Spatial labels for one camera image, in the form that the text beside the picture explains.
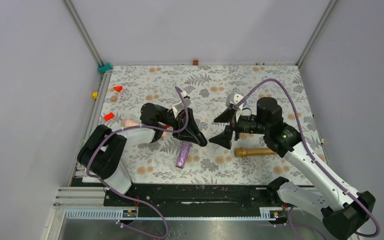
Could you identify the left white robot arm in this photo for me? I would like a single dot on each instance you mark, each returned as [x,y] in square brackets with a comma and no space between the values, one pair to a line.
[102,152]

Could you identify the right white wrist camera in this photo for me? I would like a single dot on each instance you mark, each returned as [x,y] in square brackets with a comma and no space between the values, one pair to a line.
[233,107]

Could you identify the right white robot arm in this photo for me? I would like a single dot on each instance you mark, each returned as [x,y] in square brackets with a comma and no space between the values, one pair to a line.
[341,208]

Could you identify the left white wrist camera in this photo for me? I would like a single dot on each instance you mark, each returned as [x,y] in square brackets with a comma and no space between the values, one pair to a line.
[183,104]

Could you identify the purple glitter microphone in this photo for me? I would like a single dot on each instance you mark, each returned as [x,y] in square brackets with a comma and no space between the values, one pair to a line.
[183,154]

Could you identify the peach pink microphone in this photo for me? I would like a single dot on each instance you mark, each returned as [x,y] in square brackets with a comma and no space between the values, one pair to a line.
[128,123]

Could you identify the red rectangular block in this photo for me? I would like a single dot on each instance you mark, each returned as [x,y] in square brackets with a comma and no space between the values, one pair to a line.
[109,116]

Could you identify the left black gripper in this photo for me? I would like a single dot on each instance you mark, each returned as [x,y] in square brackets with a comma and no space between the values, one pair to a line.
[186,134]

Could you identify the red triangular block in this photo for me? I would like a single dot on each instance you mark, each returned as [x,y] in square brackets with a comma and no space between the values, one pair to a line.
[118,88]

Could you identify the teal clamp block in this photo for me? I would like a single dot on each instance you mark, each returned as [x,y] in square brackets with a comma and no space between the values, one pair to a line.
[104,68]

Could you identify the gold microphone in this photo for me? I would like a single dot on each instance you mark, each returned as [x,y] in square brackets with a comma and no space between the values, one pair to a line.
[242,152]

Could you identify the black oval earbud case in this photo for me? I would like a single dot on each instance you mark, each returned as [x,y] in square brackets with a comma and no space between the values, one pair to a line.
[200,139]

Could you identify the floral table mat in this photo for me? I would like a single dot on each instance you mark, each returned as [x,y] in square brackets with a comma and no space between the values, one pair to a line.
[208,87]

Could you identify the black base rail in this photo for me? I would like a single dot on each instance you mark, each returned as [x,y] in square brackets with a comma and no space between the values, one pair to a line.
[202,201]

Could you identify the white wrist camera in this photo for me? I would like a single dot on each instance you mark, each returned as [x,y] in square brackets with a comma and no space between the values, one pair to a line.
[233,107]
[183,104]

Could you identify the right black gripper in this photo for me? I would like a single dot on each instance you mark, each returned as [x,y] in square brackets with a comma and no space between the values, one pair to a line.
[224,139]

